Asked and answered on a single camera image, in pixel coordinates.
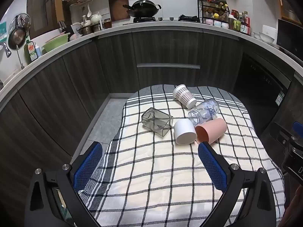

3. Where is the dark wooden cutting board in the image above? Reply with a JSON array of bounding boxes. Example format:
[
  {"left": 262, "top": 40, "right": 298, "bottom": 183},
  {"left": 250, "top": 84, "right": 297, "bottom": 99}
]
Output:
[{"left": 108, "top": 0, "right": 130, "bottom": 22}]

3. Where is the metal drawer handle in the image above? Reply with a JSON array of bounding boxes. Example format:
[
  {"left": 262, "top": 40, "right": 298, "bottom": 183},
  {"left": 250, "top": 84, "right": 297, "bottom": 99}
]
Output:
[{"left": 137, "top": 63, "right": 201, "bottom": 70}]

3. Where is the black wok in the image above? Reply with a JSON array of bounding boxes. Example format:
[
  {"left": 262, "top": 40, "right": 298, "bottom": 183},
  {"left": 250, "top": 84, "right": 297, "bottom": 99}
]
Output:
[{"left": 123, "top": 0, "right": 162, "bottom": 18}]

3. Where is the white dotted paper cup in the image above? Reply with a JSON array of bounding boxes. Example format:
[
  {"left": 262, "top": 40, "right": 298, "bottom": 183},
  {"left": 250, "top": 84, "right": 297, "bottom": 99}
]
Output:
[{"left": 173, "top": 84, "right": 197, "bottom": 109}]

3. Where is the hanging frying pan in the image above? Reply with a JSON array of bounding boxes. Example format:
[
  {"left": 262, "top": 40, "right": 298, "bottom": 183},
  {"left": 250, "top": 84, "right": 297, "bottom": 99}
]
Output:
[{"left": 8, "top": 27, "right": 26, "bottom": 50}]

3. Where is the chrome kitchen faucet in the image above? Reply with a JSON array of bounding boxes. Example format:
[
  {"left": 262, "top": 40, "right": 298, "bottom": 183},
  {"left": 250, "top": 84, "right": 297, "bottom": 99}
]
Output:
[{"left": 0, "top": 42, "right": 12, "bottom": 58}]

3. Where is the grey square glass cup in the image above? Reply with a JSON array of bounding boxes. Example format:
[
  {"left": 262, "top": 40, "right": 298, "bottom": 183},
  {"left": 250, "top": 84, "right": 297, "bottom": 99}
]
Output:
[{"left": 141, "top": 107, "right": 173, "bottom": 138}]

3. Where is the green plastic basin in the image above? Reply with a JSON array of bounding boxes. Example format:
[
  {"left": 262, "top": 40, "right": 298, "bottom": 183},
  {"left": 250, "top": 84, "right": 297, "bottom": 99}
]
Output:
[{"left": 42, "top": 33, "right": 71, "bottom": 53}]

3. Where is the pink plastic cup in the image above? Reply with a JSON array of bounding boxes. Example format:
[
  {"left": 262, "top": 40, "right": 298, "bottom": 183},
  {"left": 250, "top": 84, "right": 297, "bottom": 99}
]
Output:
[{"left": 195, "top": 118, "right": 228, "bottom": 145}]

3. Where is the clear printed glass cup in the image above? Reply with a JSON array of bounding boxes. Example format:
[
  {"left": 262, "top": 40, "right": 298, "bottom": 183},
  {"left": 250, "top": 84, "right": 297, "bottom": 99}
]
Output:
[{"left": 188, "top": 99, "right": 219, "bottom": 125}]

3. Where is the person's right forearm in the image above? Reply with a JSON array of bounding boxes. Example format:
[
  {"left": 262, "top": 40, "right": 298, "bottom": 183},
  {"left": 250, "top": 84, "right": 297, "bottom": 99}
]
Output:
[{"left": 283, "top": 178, "right": 303, "bottom": 227}]

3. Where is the black built-in dishwasher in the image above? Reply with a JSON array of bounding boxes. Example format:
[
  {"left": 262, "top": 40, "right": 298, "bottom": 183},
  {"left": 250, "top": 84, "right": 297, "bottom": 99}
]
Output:
[{"left": 233, "top": 52, "right": 292, "bottom": 124}]

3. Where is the red labelled sauce bottle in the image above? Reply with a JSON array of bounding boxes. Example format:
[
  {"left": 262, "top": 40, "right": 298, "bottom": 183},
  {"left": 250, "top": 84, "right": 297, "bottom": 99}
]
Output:
[{"left": 240, "top": 16, "right": 251, "bottom": 35}]

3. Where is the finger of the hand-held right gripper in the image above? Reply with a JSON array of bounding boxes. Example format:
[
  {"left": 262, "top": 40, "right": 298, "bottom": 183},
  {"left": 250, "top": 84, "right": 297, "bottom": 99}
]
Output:
[{"left": 293, "top": 121, "right": 303, "bottom": 138}]

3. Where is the black microwave oven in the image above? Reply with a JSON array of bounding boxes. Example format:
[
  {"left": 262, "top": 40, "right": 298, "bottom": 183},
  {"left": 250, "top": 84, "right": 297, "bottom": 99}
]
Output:
[{"left": 276, "top": 19, "right": 303, "bottom": 54}]

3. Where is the hanging round metal strainer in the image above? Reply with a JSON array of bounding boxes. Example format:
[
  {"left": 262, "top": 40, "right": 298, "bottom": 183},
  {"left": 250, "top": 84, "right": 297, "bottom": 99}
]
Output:
[{"left": 9, "top": 13, "right": 32, "bottom": 35}]

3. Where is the steel cooking pot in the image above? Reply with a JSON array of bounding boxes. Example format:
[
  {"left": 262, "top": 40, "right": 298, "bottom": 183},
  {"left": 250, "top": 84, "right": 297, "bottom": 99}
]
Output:
[{"left": 79, "top": 25, "right": 93, "bottom": 36}]

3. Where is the plain white cup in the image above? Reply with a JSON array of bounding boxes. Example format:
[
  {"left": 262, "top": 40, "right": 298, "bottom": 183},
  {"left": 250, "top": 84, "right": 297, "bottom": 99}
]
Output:
[{"left": 174, "top": 119, "right": 198, "bottom": 145}]

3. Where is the black white checked tablecloth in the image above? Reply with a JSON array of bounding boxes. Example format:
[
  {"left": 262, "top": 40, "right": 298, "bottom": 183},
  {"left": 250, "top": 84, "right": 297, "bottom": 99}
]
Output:
[{"left": 79, "top": 85, "right": 286, "bottom": 227}]

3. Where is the large white bowl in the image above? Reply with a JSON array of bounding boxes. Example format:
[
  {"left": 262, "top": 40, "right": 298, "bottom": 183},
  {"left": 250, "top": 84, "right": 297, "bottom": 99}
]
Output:
[{"left": 259, "top": 32, "right": 275, "bottom": 44}]

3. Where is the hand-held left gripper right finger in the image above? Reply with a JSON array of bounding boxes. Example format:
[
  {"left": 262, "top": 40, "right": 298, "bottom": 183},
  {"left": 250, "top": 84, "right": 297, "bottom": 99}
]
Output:
[{"left": 198, "top": 141, "right": 278, "bottom": 227}]

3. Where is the green dish soap bottle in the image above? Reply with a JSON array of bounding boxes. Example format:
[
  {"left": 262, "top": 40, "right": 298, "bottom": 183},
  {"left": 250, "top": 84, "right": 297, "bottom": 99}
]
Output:
[{"left": 24, "top": 35, "right": 38, "bottom": 61}]

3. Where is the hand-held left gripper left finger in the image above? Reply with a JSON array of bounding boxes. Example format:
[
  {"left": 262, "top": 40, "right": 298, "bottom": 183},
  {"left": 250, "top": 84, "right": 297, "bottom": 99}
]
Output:
[{"left": 25, "top": 141, "right": 105, "bottom": 227}]

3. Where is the black gas stove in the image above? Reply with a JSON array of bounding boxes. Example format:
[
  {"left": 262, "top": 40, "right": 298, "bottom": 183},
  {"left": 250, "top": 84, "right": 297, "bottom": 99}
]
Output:
[{"left": 123, "top": 15, "right": 202, "bottom": 25}]

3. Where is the black wire spice rack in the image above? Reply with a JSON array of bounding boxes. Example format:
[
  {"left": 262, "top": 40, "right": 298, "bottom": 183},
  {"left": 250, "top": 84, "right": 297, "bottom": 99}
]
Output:
[{"left": 197, "top": 0, "right": 230, "bottom": 29}]

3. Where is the black knife block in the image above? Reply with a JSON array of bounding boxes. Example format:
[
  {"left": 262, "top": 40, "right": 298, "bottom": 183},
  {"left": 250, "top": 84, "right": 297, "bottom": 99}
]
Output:
[{"left": 58, "top": 20, "right": 68, "bottom": 35}]

